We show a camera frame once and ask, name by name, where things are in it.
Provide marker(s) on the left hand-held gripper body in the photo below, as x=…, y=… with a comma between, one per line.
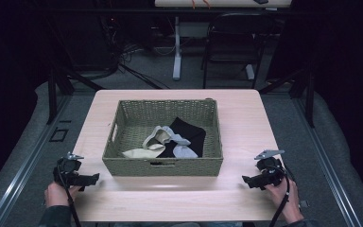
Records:
x=66, y=171

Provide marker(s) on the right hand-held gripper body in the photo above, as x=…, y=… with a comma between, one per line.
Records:
x=270, y=173

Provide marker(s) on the person's left hand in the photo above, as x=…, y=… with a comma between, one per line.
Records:
x=57, y=195

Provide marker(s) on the person's right hand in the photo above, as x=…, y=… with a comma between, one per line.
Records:
x=286, y=201

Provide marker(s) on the black floor socket plate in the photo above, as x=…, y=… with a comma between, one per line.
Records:
x=58, y=135

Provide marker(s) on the green woven basket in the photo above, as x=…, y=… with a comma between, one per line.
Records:
x=132, y=126

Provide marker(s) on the grey sock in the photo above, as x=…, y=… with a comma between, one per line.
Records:
x=182, y=149

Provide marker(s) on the black cloth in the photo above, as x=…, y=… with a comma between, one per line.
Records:
x=189, y=132

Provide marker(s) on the beige grey-trimmed sock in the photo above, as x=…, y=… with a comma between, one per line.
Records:
x=159, y=136

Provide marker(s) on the black metal stand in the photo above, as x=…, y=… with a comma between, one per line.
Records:
x=55, y=91
x=307, y=94

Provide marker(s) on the black folding chair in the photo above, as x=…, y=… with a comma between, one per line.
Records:
x=236, y=38

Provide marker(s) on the white desk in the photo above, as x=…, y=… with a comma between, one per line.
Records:
x=177, y=47

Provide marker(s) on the metal floor rail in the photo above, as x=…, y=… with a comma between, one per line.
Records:
x=28, y=160
x=327, y=164

